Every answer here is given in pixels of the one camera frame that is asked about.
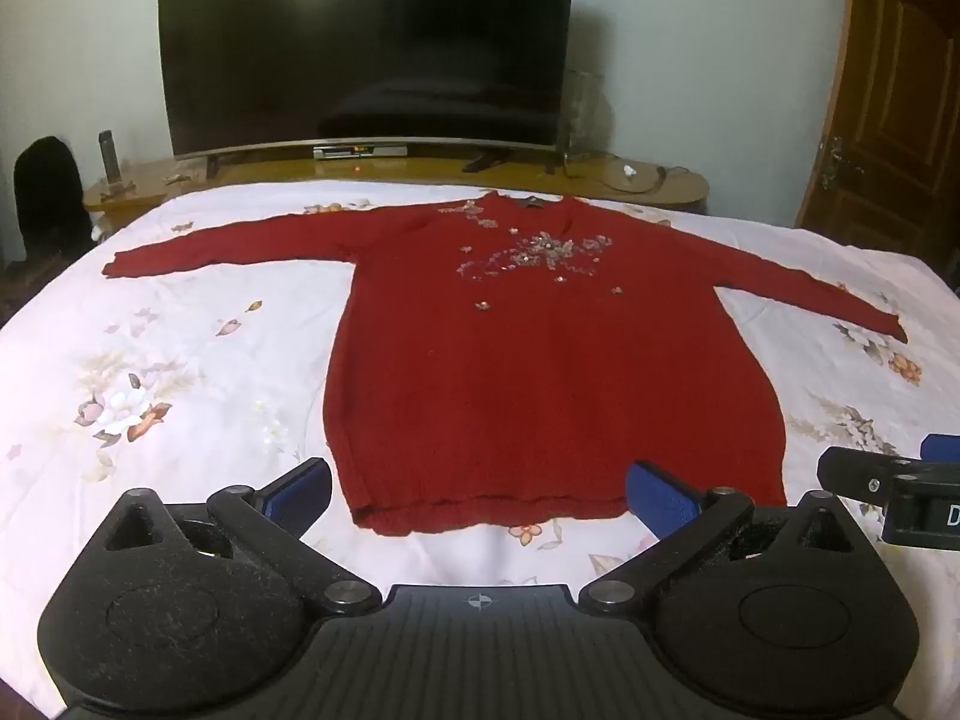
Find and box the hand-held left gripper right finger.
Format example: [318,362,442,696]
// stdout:
[577,460,867,616]

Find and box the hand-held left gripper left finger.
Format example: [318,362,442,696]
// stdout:
[97,457,383,616]

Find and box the red beaded sweater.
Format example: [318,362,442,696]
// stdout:
[101,191,908,537]

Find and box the floral white bed sheet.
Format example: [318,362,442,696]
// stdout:
[0,180,960,717]

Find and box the wooden television cabinet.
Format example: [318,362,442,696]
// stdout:
[82,141,710,220]

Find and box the silver set-top box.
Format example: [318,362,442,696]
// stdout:
[313,141,410,161]

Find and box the brown wooden door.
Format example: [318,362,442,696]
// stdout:
[795,0,960,275]

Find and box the grey upright device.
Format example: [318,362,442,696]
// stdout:
[94,130,136,200]

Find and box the clear plastic container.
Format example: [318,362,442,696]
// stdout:
[561,69,605,160]

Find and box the dark rounded object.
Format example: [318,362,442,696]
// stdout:
[13,136,89,263]

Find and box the black curved television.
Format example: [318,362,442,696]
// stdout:
[156,0,577,177]

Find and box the metal door handle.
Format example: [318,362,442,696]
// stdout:
[820,136,853,192]

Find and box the black cable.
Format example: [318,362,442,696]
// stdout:
[559,156,677,194]

